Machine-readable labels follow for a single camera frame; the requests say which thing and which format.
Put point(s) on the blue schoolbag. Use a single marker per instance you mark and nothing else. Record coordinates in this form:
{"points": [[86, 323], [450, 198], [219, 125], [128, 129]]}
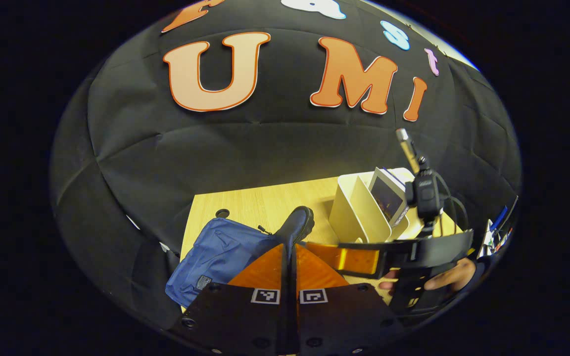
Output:
{"points": [[220, 252]]}

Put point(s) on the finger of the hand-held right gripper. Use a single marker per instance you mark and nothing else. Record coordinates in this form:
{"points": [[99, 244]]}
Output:
{"points": [[433, 245]]}

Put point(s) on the black backdrop cloth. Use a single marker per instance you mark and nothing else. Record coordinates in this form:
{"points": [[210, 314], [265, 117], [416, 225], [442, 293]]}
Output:
{"points": [[265, 148]]}

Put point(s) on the blue spine book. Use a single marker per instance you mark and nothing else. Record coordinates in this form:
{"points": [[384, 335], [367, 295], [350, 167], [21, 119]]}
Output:
{"points": [[386, 200]]}

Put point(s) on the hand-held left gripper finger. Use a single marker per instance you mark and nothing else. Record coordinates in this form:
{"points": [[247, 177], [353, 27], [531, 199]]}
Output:
{"points": [[296, 311], [285, 311]]}

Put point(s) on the white plastic bookshelf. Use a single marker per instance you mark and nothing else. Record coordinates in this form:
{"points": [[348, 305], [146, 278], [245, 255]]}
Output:
{"points": [[352, 212]]}

